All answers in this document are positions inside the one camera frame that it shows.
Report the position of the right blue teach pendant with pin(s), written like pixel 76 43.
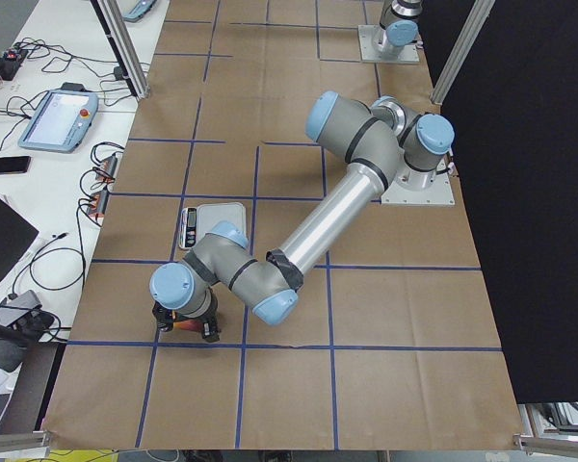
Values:
pixel 139 11

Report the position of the red yellow mango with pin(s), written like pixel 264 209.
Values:
pixel 187 324

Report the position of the brown paper table cover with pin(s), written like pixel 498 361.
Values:
pixel 393 344

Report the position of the silver digital kitchen scale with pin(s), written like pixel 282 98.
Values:
pixel 196 222

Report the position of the black smartphone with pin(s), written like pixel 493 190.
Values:
pixel 14 164

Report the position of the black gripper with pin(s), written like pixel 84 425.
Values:
pixel 207 329

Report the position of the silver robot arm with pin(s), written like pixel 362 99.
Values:
pixel 398 26
pixel 380 144

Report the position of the grey usb hub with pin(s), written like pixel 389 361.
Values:
pixel 13 309

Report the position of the left blue teach pendant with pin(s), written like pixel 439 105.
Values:
pixel 60 122

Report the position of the blue teach pendant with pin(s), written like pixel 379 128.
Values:
pixel 60 122
pixel 139 11

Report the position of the aluminium frame post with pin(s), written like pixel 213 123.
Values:
pixel 114 28

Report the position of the arm grey base plate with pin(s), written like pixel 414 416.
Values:
pixel 414 192
pixel 375 49

